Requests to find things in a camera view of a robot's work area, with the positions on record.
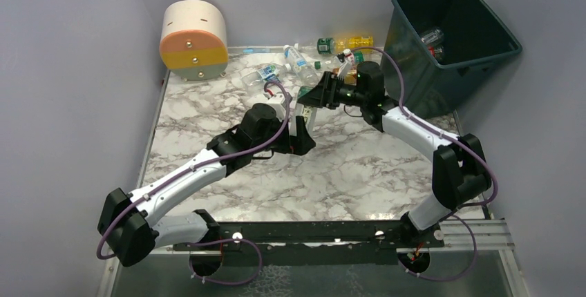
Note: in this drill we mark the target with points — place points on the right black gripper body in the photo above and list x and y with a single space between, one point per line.
327 92

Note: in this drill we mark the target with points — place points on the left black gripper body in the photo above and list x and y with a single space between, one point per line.
301 140

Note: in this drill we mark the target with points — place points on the crushed clear bottle blue-green label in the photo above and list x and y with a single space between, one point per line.
260 76

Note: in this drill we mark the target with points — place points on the clear bottle red label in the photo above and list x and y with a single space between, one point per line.
437 52

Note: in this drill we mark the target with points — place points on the clear bottle purple-blue label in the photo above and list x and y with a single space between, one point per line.
432 37

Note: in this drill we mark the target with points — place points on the green tea bottle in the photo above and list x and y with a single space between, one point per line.
308 113

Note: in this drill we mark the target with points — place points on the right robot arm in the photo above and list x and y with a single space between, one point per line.
458 166

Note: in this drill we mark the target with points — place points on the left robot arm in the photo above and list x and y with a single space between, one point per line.
169 194

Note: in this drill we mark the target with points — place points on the dark green plastic bin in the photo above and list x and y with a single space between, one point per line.
476 43

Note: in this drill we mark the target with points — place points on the amber tea bottle red label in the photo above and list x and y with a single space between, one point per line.
351 76

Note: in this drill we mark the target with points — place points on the clear bottle green cap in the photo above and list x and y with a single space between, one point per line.
335 61

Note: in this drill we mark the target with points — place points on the yellow bottle green label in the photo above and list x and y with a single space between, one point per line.
332 46

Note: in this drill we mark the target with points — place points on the tall clear bottle blue label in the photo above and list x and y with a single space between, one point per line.
300 66

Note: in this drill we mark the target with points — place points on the round pastel drawer cabinet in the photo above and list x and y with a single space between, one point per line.
193 43

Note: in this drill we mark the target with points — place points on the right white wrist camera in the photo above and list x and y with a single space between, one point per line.
347 61

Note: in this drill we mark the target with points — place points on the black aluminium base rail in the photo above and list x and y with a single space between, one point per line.
304 243

